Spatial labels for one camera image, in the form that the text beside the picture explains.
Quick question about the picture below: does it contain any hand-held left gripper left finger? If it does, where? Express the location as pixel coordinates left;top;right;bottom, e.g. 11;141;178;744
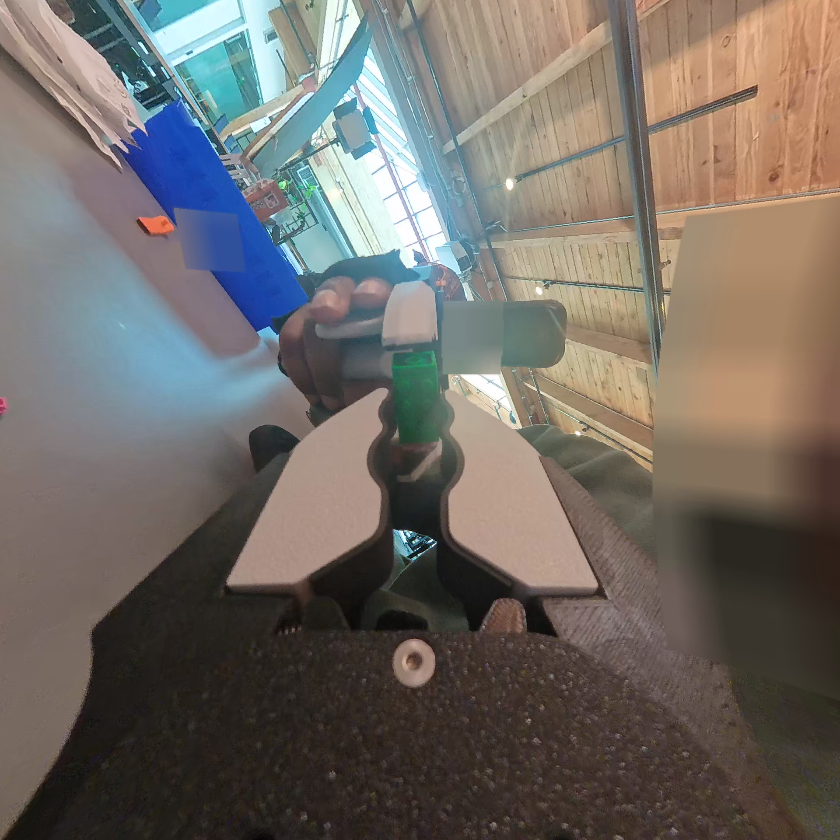
226;387;395;624

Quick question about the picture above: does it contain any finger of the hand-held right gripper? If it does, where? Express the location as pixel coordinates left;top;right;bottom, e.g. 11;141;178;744
381;312;440;348
381;281;438;323

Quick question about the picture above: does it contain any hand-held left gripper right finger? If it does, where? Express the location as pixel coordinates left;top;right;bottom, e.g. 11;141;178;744
437;390;600;627

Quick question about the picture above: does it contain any green toy brick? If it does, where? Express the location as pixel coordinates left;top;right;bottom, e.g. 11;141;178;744
392;350;440;446

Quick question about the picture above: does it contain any person's right hand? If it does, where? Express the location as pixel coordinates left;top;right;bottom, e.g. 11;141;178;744
277;251;406;412

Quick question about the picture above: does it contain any hanging light panel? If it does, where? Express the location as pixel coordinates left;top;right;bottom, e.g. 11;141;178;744
331;98;376;160

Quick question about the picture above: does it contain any grey metal pole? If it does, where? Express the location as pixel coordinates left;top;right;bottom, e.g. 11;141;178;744
607;0;672;378

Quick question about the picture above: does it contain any blue plastic bin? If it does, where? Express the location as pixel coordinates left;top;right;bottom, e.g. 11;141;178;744
123;98;311;331

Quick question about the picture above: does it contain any white crumpled paper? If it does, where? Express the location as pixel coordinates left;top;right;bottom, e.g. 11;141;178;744
0;0;147;168

